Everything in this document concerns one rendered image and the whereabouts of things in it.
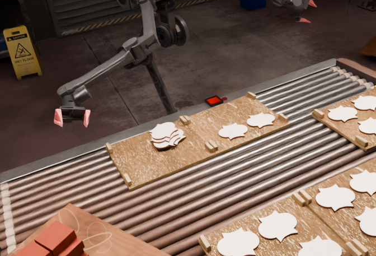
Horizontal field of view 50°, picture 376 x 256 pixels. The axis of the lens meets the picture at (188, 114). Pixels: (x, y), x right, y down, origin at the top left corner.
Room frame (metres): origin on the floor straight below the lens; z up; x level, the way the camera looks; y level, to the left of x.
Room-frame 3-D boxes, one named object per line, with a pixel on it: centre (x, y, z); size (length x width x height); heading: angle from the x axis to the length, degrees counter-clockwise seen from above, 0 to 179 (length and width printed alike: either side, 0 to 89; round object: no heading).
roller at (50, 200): (1.57, -0.09, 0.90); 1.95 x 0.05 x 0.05; 112
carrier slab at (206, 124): (1.65, -0.22, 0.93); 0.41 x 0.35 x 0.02; 113
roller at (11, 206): (1.61, -0.07, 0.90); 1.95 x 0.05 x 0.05; 112
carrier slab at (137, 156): (1.50, 0.16, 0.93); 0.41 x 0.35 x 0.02; 113
